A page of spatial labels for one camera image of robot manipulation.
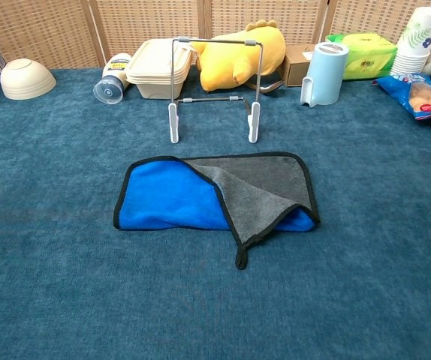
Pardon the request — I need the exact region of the teal table cloth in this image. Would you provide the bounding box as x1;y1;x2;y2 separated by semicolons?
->
0;67;431;360

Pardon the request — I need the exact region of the light blue cylinder holder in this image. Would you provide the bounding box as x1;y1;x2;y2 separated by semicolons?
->
300;41;350;109

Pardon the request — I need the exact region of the beige lidded lunch box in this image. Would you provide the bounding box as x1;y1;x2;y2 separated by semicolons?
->
125;38;197;101

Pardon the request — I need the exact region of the green tissue pack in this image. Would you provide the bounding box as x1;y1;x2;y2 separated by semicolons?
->
325;32;399;81

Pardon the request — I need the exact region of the blue cookie snack bag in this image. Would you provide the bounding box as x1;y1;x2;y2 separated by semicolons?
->
373;73;431;122

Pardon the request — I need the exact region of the beige upturned bowl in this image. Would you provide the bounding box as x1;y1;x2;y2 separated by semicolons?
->
0;58;57;101

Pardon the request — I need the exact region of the mayonnaise squeeze bottle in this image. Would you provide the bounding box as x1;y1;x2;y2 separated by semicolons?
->
92;52;133;105

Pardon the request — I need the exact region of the brown cardboard box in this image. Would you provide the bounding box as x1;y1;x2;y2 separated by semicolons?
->
281;43;318;88

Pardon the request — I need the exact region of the yellow plush toy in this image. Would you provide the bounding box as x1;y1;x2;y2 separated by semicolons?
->
191;19;287;93

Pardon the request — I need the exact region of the stack of paper cups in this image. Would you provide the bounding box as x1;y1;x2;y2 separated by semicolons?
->
390;6;431;76

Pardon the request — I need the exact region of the blue and grey cloth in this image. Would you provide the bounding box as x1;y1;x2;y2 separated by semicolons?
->
113;151;321;271

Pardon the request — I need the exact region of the woven folding screen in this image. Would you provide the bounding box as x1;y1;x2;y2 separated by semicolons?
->
0;0;431;72

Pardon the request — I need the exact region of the metal wire rack stand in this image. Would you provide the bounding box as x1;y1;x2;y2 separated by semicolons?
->
167;35;264;145

